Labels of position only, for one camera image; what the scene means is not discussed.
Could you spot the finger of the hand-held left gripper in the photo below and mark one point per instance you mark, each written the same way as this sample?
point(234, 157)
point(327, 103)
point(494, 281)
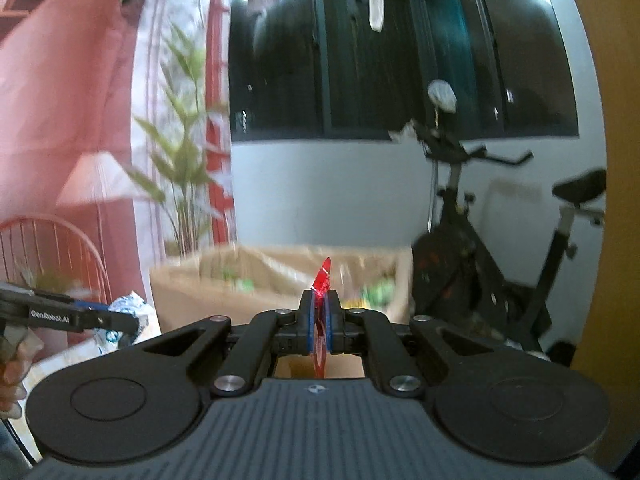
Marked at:
point(107, 321)

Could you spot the red metal chair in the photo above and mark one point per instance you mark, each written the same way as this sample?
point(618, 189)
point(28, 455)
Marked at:
point(75, 240)

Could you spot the white and red patterned curtain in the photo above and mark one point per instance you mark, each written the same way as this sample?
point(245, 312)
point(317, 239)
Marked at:
point(215, 110)

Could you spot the white plastic bag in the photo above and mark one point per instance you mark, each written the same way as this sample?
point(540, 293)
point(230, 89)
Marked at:
point(442, 96)

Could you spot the black exercise bike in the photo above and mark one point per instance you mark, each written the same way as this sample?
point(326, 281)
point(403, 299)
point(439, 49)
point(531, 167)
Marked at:
point(460, 260)

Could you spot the dark window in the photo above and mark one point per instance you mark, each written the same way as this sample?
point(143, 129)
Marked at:
point(400, 50)

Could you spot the person's left hand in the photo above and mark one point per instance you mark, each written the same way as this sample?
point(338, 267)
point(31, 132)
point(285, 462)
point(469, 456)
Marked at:
point(10, 382)

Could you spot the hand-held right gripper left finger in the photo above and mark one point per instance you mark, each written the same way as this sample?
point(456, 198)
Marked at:
point(312, 330)

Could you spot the small dry potted plant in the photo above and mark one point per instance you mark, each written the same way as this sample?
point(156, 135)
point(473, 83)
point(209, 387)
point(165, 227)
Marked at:
point(50, 277)

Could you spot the wooden door panel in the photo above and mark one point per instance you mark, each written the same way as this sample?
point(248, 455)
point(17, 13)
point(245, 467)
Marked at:
point(617, 210)

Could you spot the blue and white snack packet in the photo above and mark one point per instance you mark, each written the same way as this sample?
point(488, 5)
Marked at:
point(127, 310)

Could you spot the tall green leafy plant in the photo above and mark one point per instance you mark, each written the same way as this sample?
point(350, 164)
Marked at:
point(185, 160)

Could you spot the brown cardboard box with liner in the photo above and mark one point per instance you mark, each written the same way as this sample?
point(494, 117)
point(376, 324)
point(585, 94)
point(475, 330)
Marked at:
point(200, 300)

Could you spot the red snack packet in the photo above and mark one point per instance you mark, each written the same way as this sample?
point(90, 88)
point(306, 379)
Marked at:
point(321, 280)

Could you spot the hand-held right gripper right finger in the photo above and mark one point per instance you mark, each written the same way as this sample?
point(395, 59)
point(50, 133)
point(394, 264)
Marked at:
point(330, 330)

